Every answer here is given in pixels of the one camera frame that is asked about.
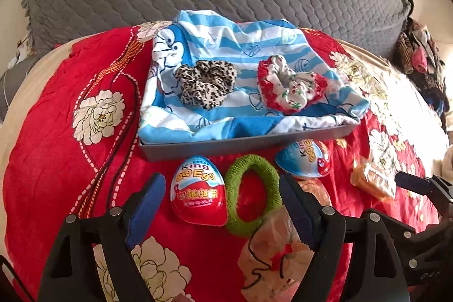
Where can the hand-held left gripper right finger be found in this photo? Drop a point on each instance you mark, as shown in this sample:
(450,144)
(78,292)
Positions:
(299,213)

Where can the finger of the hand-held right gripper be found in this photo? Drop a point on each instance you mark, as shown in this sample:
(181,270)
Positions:
(412,183)
(421,249)

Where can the blue striped cartoon cloth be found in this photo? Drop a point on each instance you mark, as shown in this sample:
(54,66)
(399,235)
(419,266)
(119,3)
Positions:
(219,47)

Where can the red toy egg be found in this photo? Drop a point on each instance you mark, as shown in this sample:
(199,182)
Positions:
(198,196)

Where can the red floral blanket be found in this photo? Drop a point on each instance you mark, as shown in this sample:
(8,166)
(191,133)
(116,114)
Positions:
(63,160)

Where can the grey tray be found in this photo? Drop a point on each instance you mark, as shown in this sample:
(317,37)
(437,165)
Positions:
(247,144)

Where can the pile of clothes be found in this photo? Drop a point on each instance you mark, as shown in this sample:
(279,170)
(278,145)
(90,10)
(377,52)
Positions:
(421,54)

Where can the red and white scrunchie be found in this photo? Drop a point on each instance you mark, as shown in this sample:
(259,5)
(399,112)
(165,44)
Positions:
(297,86)

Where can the pink sheer scrunchie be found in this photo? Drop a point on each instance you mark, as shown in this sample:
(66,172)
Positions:
(269,252)

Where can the leopard print scrunchie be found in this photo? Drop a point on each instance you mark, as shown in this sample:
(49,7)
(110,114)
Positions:
(205,82)

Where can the blue toy egg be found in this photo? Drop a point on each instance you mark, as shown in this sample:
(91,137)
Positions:
(304,157)

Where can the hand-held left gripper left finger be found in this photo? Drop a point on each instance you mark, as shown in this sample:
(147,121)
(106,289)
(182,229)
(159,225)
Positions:
(147,206)

